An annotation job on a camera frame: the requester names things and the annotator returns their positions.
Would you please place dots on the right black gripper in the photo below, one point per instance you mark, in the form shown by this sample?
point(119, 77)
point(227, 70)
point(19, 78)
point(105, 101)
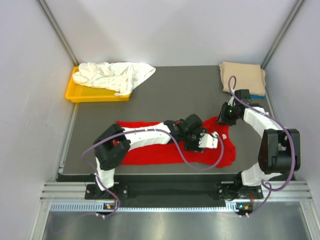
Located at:
point(222, 118)

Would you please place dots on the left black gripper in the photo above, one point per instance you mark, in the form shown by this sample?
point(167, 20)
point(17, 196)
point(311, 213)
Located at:
point(194, 147)

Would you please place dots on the red t-shirt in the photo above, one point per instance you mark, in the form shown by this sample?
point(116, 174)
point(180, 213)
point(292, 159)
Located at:
point(160, 154)

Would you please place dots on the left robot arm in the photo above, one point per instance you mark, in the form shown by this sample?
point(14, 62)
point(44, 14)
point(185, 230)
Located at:
point(110, 154)

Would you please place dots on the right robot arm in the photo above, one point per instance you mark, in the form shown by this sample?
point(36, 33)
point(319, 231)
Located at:
point(279, 154)

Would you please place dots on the folded blue t-shirt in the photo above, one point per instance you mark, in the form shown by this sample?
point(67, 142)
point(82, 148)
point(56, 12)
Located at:
point(257, 96)

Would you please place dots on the folded beige t-shirt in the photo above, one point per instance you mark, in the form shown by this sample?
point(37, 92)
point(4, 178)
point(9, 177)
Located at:
point(248, 76)

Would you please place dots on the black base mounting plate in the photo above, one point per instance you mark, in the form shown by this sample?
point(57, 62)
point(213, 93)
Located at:
point(181, 190)

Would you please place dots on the white t-shirt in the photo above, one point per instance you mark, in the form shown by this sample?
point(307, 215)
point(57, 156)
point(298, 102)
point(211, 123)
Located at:
point(120, 77)

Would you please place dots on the yellow plastic bin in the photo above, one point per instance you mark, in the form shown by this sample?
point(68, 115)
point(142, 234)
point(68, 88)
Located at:
point(82, 94)

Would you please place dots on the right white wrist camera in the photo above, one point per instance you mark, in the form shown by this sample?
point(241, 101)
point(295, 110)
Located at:
point(232, 101)

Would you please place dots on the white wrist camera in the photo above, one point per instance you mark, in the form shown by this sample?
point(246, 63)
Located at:
point(209, 140)
point(232, 101)

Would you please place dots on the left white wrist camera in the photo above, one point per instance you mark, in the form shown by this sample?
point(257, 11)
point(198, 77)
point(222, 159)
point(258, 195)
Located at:
point(209, 140)

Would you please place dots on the slotted grey cable duct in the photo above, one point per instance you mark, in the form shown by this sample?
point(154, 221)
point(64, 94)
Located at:
point(103, 207)

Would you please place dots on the aluminium frame rail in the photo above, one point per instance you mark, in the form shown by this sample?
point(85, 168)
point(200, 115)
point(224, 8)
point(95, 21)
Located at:
point(285, 215)

